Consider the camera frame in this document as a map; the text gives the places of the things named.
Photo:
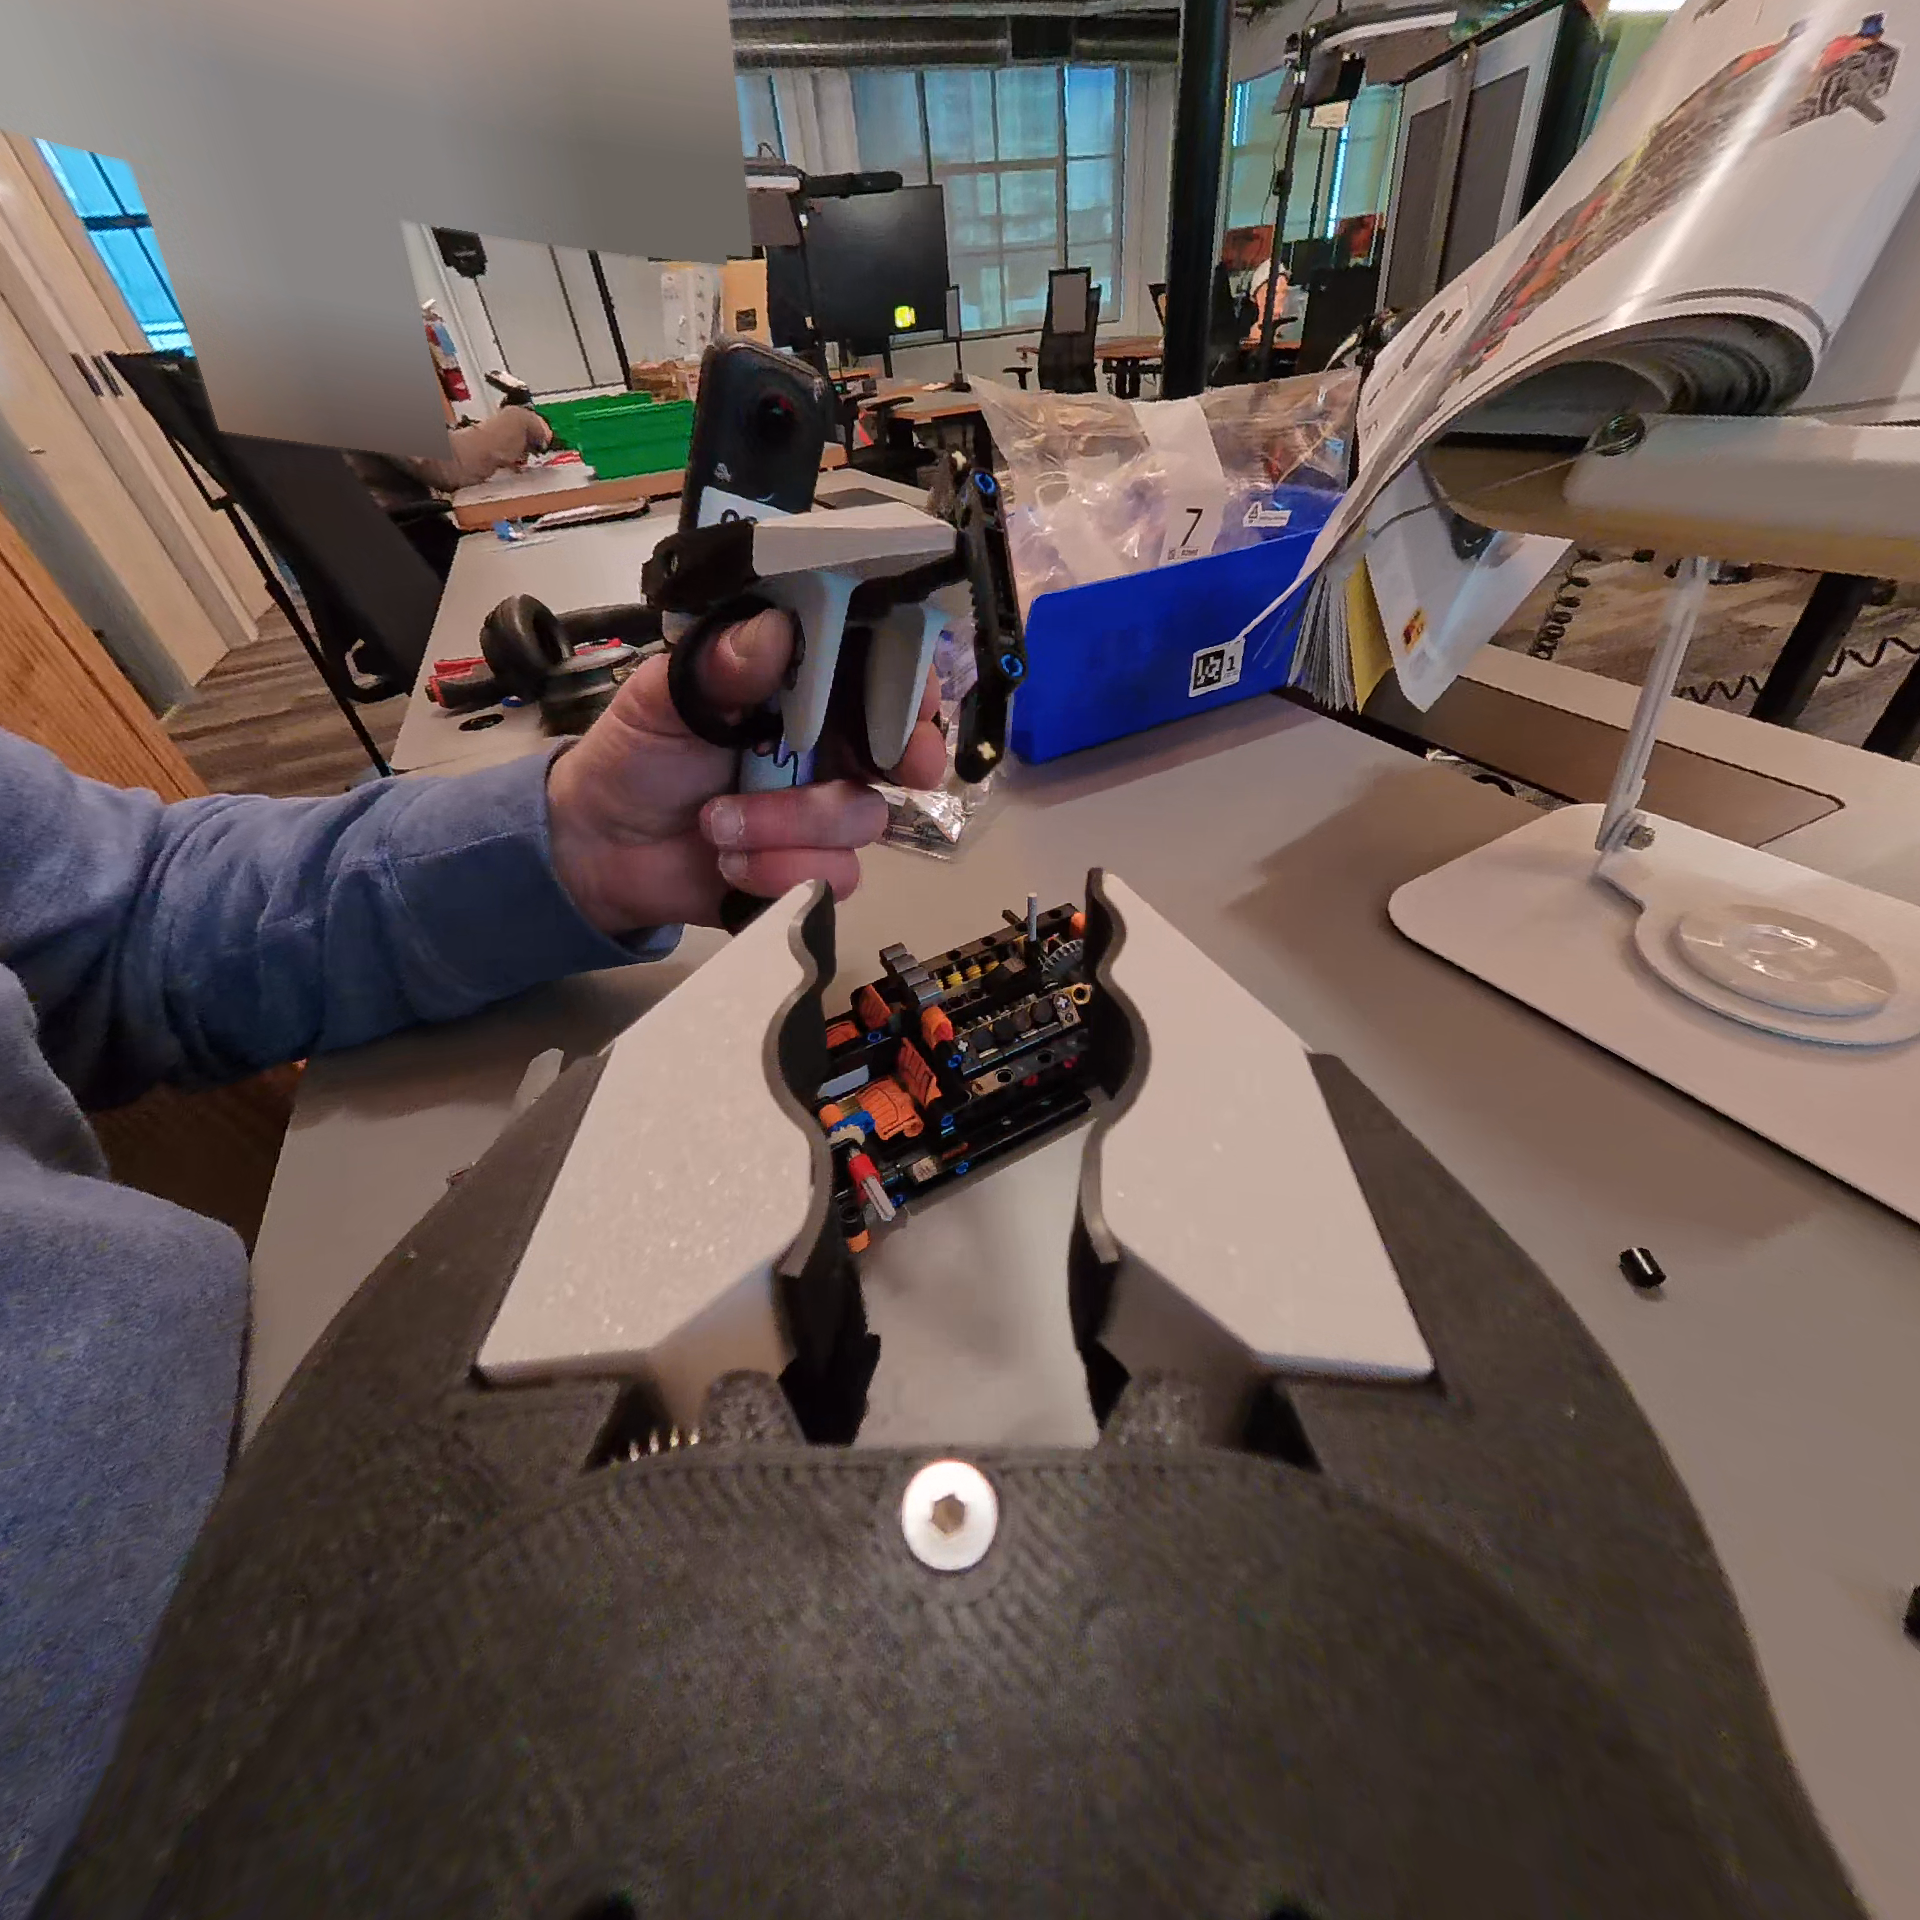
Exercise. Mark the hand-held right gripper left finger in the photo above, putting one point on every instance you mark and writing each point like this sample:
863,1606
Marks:
662,1185

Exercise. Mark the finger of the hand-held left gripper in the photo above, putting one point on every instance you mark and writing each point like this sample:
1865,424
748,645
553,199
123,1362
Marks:
839,542
906,674

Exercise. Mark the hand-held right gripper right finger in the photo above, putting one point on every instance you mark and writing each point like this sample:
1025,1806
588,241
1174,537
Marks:
1259,1200

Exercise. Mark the black lego beam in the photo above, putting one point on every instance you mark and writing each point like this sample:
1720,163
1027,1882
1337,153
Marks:
990,600

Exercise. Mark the lego chassis assembly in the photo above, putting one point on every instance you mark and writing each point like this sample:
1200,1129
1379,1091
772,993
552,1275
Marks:
990,1037

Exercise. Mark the person's left forearm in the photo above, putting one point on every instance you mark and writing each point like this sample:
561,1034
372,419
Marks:
346,901

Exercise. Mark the small black lego piece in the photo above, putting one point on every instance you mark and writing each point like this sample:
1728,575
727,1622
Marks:
1643,1267

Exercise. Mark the person's left hand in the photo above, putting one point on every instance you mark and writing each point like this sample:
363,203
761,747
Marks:
644,809

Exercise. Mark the green storage bin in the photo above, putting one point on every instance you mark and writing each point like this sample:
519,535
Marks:
615,434

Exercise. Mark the small clear parts bag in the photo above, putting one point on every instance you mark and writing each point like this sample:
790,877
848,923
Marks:
922,819

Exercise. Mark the black monitor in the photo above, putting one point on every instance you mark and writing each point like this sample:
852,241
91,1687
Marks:
879,270

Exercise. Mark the studio light panel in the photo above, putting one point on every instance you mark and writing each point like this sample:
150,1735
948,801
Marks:
772,210

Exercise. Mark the blue storage bin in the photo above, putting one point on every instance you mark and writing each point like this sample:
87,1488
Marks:
1126,661

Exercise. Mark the pile of clear plastic bags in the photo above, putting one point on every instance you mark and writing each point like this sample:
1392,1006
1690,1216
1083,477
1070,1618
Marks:
1079,465

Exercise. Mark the black round device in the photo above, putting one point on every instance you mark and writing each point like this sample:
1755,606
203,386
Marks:
600,691

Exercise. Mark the red fire extinguisher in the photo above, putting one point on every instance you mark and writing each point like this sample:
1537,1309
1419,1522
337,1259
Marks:
447,359

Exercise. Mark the black office chair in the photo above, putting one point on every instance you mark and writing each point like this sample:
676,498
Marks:
1070,322

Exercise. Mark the white book stand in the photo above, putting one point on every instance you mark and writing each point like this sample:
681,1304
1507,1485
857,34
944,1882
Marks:
1529,931

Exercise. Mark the black panel stand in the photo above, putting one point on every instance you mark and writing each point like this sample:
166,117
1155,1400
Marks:
300,541

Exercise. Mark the black pillar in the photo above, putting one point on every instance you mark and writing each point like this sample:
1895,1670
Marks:
1195,194

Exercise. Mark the person's blue sweater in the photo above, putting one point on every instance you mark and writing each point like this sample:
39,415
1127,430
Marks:
106,1425

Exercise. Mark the wooden cabinet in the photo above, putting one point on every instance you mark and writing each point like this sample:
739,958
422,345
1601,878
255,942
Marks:
75,691

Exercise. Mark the dark room partition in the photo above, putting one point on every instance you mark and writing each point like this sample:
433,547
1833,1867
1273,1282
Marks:
1484,165

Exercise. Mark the instruction booklet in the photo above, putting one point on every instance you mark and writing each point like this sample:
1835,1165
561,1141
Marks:
1651,225

